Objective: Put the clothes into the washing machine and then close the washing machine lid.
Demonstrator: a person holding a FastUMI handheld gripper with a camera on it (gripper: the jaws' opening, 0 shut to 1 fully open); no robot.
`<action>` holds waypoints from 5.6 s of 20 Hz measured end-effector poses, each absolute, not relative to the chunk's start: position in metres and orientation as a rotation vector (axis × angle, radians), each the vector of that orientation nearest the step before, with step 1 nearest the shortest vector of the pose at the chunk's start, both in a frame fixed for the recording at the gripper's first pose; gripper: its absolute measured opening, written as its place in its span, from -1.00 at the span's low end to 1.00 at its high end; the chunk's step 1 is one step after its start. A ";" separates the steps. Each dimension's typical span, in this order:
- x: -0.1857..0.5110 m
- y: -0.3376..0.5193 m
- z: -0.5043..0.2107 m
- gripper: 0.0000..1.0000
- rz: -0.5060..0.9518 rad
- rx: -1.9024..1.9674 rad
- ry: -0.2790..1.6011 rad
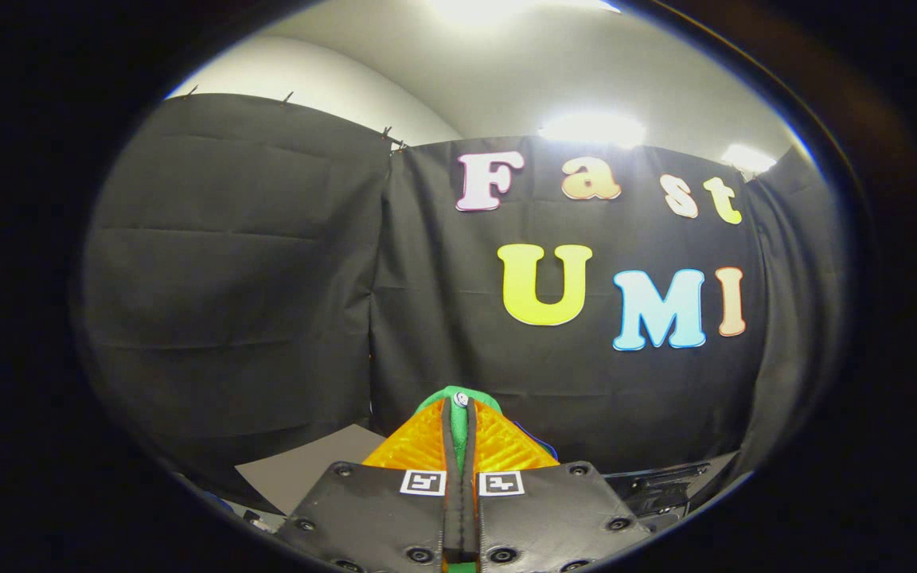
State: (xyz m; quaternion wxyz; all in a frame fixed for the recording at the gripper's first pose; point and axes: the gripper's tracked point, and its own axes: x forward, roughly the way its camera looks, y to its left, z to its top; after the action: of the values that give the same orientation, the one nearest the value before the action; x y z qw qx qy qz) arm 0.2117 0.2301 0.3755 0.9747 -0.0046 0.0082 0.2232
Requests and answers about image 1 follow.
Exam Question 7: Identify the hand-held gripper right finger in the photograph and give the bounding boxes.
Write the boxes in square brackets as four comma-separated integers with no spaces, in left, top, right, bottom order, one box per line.
[465,396,654,573]

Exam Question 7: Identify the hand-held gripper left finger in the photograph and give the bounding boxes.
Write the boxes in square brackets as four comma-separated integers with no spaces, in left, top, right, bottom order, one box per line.
[275,398,467,573]

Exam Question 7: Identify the green garment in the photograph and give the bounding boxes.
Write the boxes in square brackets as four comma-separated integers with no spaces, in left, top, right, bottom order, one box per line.
[415,385,560,573]

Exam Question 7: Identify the dark transparent washing machine lid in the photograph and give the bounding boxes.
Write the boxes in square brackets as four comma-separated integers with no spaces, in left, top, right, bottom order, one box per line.
[602,455,739,528]

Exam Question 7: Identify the grey and beige cabinet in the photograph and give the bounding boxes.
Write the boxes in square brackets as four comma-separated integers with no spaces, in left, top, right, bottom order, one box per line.
[234,423,388,516]

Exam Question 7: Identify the black backdrop cloth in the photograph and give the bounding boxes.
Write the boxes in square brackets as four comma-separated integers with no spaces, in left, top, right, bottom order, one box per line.
[76,93,849,510]

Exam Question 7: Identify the ceiling light behind backdrop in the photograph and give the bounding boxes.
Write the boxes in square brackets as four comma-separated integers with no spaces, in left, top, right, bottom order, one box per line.
[538,111,649,150]

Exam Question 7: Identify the small ceiling light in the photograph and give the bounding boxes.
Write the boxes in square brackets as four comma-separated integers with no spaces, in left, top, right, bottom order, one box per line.
[720,143,779,176]

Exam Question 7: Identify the large ceiling light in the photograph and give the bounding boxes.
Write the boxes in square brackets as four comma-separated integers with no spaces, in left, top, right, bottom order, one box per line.
[427,0,622,29]

